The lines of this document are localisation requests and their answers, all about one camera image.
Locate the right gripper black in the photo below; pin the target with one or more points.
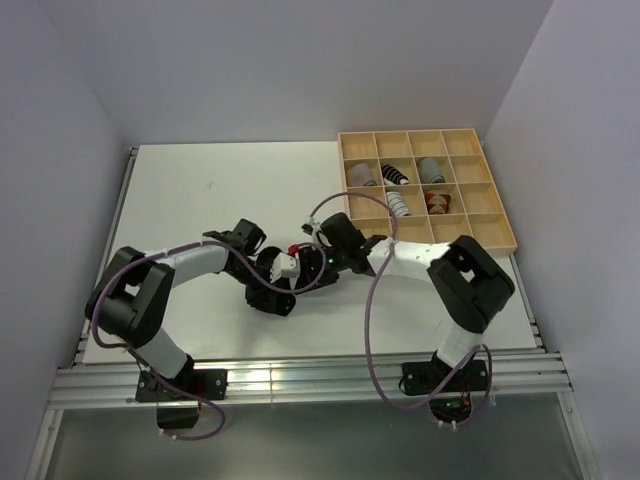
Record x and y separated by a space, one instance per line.
309 257

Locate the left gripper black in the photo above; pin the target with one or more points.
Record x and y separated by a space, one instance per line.
262 298

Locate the white black striped sock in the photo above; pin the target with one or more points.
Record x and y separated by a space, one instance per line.
397 204

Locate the beige orange argyle sock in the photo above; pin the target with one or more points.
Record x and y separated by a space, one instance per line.
437 202

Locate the black sock white stripes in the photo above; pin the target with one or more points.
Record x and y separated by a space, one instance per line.
264 261

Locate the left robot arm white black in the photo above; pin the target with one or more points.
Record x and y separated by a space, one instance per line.
131 297

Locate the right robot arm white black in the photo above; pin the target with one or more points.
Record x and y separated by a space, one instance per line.
471 285

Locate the rolled light grey sock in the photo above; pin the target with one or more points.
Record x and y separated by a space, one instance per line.
361 175

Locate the rolled black white sock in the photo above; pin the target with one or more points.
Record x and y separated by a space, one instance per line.
395 173

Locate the rolled dark grey sock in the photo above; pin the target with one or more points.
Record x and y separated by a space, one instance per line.
431 171

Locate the wooden compartment tray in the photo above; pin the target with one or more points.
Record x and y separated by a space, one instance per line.
427 186

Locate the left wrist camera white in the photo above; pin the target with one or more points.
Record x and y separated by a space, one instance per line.
286 265

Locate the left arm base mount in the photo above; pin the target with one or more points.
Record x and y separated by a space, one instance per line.
180 401

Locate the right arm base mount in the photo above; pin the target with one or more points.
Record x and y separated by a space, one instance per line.
421 378

